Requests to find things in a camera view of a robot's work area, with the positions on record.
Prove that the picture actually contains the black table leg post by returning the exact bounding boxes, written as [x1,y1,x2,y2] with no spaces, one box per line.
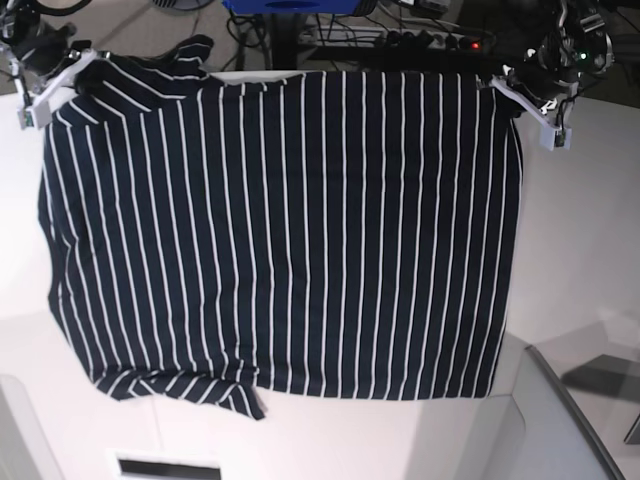
[268,14,301,71]

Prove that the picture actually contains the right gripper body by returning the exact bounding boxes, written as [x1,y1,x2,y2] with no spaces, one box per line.
[1,4,91,95]

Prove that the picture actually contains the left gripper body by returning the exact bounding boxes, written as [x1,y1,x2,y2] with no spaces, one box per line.
[502,1,613,113]

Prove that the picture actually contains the blue bin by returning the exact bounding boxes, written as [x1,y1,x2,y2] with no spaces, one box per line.
[222,0,359,15]

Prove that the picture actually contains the navy white striped t-shirt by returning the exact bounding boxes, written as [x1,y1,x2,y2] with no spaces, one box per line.
[39,36,523,420]

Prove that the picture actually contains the white power strip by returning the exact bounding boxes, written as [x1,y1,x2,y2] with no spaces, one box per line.
[298,25,491,53]

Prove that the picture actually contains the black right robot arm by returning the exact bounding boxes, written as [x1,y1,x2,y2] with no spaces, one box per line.
[1,0,110,130]

